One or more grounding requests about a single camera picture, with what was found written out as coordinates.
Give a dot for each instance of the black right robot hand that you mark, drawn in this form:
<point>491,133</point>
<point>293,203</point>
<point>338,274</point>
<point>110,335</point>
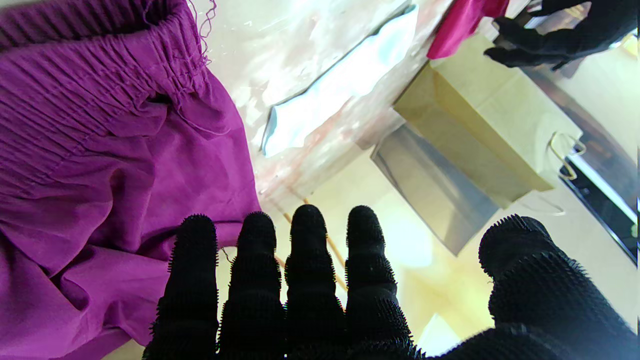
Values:
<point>310,320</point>

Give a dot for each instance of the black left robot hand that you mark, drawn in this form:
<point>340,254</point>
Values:
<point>590,35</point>

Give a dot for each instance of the red sock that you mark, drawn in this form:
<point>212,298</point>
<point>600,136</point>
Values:
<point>460,25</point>

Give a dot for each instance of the kraft paper bag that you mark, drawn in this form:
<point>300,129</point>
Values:
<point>490,130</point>

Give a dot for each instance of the purple shorts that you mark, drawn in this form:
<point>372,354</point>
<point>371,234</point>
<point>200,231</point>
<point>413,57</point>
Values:
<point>100,175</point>

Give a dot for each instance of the light blue sock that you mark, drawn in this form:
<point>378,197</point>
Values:
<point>340,90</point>

